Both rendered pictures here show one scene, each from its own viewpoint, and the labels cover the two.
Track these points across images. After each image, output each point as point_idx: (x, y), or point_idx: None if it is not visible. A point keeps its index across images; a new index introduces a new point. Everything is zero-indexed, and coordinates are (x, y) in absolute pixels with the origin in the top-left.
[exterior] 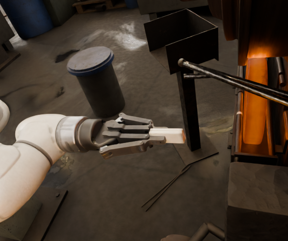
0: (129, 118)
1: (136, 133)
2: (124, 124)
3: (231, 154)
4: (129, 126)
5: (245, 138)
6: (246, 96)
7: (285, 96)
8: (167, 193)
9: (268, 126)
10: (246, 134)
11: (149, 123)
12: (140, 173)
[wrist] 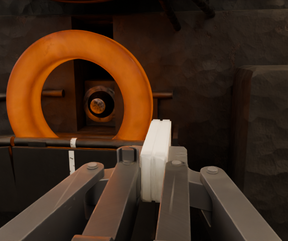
0: (17, 232)
1: (128, 223)
2: (78, 235)
3: None
4: (99, 217)
5: (148, 127)
6: (38, 130)
7: (176, 18)
8: None
9: (108, 136)
10: (150, 115)
11: (118, 148)
12: None
